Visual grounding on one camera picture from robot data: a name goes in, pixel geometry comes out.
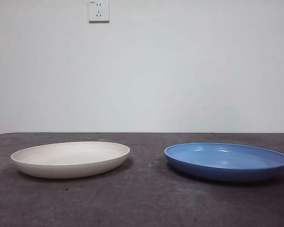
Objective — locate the white round plate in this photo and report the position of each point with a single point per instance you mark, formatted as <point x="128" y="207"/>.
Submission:
<point x="68" y="163"/>

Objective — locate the blue round plate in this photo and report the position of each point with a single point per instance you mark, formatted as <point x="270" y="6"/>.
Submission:
<point x="224" y="168"/>

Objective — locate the white wall socket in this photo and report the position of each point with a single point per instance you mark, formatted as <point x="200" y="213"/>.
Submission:
<point x="99" y="11"/>

